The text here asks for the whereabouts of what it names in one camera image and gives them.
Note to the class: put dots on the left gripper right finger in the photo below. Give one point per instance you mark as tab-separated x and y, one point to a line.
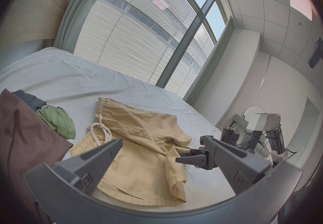
237	167

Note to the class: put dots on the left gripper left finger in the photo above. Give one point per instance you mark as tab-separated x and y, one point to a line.
96	162

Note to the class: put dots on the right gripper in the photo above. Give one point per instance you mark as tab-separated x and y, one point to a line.
213	163

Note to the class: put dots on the tan shorts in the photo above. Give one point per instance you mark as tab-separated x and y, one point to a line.
141	147

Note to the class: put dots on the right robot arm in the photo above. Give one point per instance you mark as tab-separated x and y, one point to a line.
265	122

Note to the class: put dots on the bed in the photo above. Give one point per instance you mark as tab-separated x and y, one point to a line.
113	86

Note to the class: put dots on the green garment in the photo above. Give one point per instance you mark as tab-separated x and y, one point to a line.
59	122

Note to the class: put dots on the dark brown garment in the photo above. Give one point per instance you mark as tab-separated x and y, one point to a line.
25	137

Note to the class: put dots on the dark grey garment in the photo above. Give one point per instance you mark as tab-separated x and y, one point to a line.
30	100

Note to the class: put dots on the window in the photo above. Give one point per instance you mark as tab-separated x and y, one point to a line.
151	28

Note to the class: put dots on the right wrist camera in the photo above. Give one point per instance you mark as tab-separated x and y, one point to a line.
201	141

